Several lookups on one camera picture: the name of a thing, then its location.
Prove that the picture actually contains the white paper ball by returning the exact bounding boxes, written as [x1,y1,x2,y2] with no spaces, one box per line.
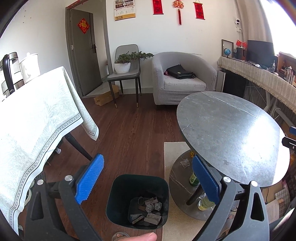
[154,202,162,211]

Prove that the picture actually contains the red white SanDisk package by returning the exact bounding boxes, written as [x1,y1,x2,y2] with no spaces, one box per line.
[130,213,144,224]

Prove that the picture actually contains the black silver foil bag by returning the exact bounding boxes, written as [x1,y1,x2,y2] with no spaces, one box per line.
[144,213,162,225]

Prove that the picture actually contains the dark green trash bin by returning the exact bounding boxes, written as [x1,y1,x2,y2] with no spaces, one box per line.
[106,174,169,230]

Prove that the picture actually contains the yellow drink bottle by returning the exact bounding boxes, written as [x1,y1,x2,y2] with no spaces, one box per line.
[198,193,215,211]

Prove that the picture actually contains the green glass bottle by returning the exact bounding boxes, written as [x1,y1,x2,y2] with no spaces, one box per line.
[189,172,200,187]

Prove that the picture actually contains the beige fringed desk cloth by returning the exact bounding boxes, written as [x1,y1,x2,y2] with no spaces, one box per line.
[217,56,295,112]

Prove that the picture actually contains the round grey marble table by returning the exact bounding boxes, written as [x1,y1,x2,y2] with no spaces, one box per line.
[169,91,290,220]

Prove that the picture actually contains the beige rug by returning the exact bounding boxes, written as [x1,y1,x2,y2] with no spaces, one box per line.
[162,142,205,241]

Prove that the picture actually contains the black table leg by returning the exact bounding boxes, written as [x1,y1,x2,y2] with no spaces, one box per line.
[64,133,92,161]

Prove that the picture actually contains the wooden shelf organizer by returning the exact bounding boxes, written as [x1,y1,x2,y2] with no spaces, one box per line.
[276,52,296,87]

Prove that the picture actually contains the silver black computer case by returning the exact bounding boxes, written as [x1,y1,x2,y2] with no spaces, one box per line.
[216,69,247,98]

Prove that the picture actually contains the black monitor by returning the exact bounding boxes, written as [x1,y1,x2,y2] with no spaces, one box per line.
[246,40,274,67]

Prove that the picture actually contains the white patterned tablecloth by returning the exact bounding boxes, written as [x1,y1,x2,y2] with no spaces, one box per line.
[1,67,99,232]

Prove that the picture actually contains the cardboard box on floor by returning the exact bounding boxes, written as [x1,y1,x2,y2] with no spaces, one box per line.
[94,85,119,106]

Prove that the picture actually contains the dark brown speaker box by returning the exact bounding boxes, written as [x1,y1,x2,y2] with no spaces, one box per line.
[236,47,246,61]

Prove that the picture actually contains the small blue globe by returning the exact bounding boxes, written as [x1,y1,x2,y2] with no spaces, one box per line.
[224,48,231,58]

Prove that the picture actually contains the small red flags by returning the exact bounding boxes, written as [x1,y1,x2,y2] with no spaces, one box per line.
[236,40,247,49]

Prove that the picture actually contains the beige curtain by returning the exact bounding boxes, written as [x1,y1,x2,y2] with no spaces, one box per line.
[235,0,273,43]

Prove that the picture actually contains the grey armchair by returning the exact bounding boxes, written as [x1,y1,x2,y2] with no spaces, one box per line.
[152,52,217,105]

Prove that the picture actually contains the grey dining chair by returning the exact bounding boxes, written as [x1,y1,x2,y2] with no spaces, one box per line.
[107,44,142,108]

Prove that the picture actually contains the black handbag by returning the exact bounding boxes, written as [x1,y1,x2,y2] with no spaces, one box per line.
[166,64,196,79]

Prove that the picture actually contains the potted bonsai white pot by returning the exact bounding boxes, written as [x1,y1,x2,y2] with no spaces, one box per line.
[114,51,154,74]

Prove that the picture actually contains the white kettle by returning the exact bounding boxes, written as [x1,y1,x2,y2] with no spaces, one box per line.
[20,52,41,84]

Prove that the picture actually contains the grey door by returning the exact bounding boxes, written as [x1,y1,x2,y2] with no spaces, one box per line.
[67,9,102,97]

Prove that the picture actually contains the red scroll right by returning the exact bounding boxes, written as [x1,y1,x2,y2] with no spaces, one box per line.
[194,1,205,20]

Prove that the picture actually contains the red scroll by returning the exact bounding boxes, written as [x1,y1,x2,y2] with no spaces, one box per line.
[152,0,164,15]
[194,1,205,20]

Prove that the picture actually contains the red fu door sticker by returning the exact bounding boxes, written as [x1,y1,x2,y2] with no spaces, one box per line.
[77,18,90,34]

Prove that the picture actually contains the red Chinese knot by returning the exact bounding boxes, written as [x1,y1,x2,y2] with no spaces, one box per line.
[173,0,184,25]

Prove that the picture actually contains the red scroll left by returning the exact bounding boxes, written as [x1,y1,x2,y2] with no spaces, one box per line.
[152,0,164,15]

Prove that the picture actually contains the picture frame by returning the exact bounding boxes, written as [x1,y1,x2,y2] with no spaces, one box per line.
[221,39,234,58]

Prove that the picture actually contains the white security camera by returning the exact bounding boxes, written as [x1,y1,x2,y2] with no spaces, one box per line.
[235,19,241,32]

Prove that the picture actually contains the silver thermos with handle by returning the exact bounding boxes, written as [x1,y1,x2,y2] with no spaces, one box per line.
[1,52,25,97]

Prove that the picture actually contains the wall calendar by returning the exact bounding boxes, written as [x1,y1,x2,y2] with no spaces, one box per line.
[114,0,136,21]

